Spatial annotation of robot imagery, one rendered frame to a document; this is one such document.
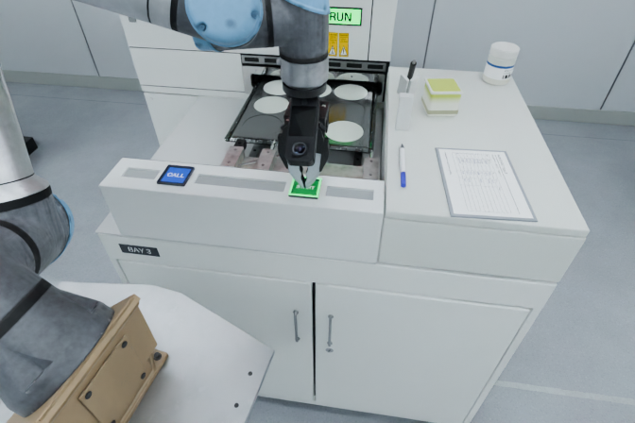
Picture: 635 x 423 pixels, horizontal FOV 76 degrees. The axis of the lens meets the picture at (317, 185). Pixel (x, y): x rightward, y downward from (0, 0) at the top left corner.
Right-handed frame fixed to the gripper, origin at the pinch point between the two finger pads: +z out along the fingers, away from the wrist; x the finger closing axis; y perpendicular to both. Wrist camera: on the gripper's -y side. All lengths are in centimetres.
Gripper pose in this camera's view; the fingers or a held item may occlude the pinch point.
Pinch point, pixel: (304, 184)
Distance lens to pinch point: 76.2
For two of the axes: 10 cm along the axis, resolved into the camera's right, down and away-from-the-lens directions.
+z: 0.0, 7.6, 6.5
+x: -9.9, -0.9, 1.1
